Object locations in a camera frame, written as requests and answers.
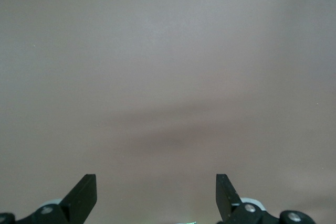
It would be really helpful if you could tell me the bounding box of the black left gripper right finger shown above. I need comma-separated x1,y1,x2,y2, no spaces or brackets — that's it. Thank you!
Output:
215,173,314,224

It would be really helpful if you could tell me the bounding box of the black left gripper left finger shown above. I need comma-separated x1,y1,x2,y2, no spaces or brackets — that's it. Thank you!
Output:
0,173,97,224

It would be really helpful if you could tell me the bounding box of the brown table cover cloth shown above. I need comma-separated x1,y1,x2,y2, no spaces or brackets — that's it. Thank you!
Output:
0,0,336,224

